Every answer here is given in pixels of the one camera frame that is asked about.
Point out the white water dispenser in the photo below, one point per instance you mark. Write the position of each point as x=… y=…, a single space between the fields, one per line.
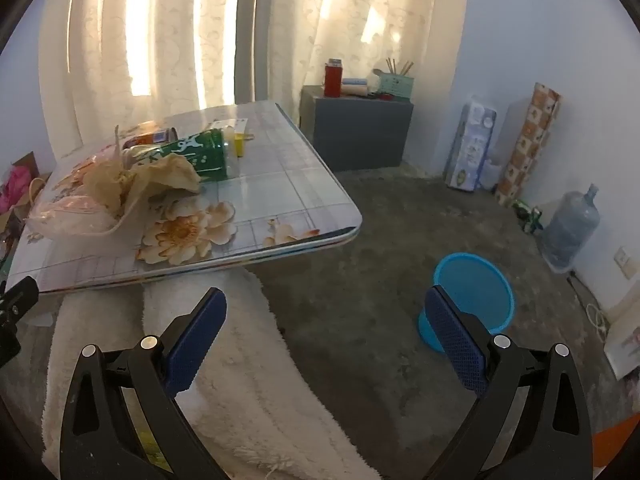
x=625 y=340

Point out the pink rolled tube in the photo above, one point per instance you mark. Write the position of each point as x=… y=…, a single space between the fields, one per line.
x=356 y=91

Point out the pink plush item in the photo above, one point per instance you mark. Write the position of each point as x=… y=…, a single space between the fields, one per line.
x=15 y=185

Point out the brown cardboard box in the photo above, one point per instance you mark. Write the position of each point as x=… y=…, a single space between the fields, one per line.
x=27 y=160

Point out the small yellow bottle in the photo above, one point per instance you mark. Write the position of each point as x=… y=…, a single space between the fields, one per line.
x=240 y=145

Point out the wooden chopsticks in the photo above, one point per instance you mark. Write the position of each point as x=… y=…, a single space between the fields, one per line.
x=392 y=67

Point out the empty blue water jug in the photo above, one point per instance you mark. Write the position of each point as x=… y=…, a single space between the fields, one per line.
x=570 y=230

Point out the beige paper bag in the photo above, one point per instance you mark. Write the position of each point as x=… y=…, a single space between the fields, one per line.
x=165 y=172

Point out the blue white small box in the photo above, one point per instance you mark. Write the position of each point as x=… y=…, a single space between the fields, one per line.
x=355 y=81

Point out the white fluffy blanket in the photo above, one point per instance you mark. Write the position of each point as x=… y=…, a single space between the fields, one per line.
x=240 y=400

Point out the floral print folding table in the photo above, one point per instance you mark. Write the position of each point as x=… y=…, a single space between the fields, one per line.
x=280 y=180

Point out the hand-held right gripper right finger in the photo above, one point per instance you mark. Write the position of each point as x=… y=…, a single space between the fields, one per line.
x=457 y=345

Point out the red thermos flask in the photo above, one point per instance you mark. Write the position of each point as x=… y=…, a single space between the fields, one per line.
x=332 y=82

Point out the clear red print plastic bag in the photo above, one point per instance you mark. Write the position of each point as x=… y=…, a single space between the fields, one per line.
x=65 y=215

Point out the blue mesh wastebasket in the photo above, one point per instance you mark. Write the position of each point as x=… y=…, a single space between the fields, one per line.
x=472 y=285

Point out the red snack can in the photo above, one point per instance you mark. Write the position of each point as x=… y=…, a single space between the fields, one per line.
x=160 y=136

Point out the white blue tissue pack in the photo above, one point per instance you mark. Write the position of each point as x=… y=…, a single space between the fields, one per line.
x=470 y=145

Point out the white plastic bag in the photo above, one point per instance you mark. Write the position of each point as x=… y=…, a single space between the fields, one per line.
x=492 y=172

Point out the checkered rolled mat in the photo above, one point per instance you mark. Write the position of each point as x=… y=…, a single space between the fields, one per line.
x=530 y=145

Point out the teal utensil holder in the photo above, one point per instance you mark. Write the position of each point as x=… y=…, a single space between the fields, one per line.
x=397 y=87

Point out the grey cabinet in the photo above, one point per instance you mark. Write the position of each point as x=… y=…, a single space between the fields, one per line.
x=360 y=130

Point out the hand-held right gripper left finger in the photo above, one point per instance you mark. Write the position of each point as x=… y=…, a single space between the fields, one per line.
x=197 y=340

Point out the orange board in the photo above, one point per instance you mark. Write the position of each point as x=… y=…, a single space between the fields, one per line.
x=617 y=435

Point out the cream patterned curtain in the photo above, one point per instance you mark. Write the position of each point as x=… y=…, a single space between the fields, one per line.
x=200 y=35

